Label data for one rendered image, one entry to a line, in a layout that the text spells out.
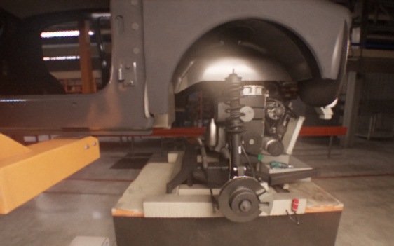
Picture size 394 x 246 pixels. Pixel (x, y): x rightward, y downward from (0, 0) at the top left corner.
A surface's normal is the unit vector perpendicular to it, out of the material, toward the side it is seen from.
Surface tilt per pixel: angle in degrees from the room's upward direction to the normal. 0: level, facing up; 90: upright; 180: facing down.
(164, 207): 90
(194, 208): 90
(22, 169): 90
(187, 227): 90
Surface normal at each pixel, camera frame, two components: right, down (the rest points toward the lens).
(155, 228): 0.01, 0.14
